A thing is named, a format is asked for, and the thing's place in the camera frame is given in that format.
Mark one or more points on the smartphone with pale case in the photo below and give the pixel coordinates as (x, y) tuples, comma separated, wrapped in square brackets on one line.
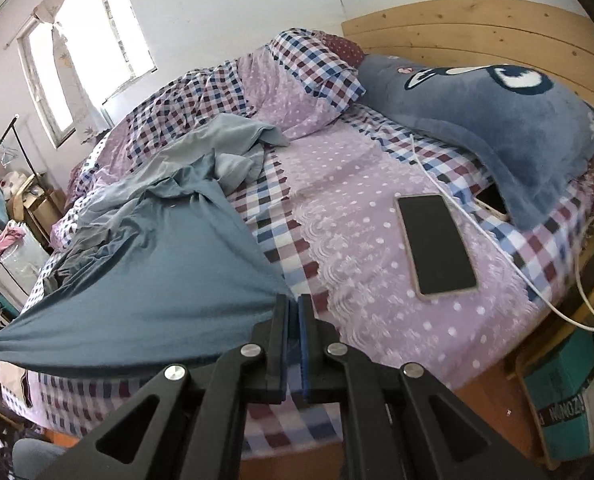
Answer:
[(437, 245)]

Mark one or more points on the blue plush pillow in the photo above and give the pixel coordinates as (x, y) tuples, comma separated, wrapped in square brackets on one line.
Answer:
[(477, 125)]

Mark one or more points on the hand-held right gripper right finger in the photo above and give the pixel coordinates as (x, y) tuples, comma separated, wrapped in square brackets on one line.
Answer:
[(304, 330)]

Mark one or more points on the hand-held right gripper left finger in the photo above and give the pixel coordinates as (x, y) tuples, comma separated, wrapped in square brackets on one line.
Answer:
[(288, 325)]

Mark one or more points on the teal cardboard box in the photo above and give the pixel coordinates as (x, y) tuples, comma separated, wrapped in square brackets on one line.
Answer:
[(562, 395)]

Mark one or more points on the white patterned curtain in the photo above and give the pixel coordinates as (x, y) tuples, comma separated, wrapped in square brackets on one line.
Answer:
[(72, 80)]

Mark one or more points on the maroon dotted pillow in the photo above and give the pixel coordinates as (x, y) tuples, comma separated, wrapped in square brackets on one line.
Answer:
[(347, 45)]

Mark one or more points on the window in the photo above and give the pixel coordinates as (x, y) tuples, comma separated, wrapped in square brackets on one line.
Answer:
[(102, 25)]

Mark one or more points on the wooden bed headboard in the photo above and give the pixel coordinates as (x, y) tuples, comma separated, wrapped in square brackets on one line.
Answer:
[(452, 30)]

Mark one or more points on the black clothes rack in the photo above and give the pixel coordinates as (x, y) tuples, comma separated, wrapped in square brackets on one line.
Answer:
[(16, 127)]

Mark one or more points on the brown cardboard box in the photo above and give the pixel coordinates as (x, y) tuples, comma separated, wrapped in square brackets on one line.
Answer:
[(42, 210)]

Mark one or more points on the dark grey garment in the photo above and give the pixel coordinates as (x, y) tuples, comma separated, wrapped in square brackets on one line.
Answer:
[(77, 265)]

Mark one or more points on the white laundry basket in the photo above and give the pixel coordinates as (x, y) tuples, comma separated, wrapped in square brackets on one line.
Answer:
[(19, 270)]

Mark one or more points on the pink cloth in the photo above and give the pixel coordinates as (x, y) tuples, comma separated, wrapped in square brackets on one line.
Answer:
[(7, 240)]

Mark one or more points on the black smartphone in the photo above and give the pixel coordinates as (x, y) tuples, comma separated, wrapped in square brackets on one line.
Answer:
[(492, 202)]

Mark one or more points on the teal t-shirt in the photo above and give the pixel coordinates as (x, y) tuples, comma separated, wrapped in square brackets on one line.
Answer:
[(152, 285)]

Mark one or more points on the light grey-green sweatshirt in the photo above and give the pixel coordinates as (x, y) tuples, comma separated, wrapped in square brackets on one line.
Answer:
[(217, 140)]

